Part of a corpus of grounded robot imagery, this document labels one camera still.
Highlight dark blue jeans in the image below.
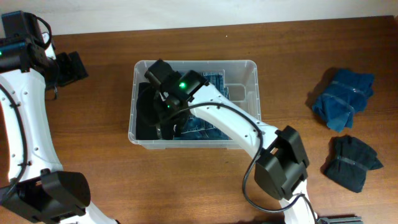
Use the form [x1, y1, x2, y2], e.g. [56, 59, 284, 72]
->
[174, 72, 229, 140]

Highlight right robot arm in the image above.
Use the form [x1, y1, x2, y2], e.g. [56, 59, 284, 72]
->
[139, 60, 317, 223]

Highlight dark grey taped shirt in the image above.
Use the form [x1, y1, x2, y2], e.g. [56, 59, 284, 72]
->
[323, 135, 384, 193]

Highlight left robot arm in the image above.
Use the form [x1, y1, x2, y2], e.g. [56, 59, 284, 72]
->
[1, 11, 113, 223]

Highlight light blue jeans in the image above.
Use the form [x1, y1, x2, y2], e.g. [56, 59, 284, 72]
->
[136, 82, 151, 125]

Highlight clear plastic storage bin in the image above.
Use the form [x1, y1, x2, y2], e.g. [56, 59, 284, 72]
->
[127, 60, 261, 149]

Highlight blue taped shirt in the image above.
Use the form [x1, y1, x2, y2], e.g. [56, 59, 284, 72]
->
[312, 69, 374, 133]

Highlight black taped shirt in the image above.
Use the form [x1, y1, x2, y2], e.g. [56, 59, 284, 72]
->
[135, 81, 190, 141]

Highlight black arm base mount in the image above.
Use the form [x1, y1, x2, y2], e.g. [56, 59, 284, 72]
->
[317, 217, 364, 224]

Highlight left black camera cable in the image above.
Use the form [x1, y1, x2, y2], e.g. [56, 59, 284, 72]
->
[0, 14, 58, 203]

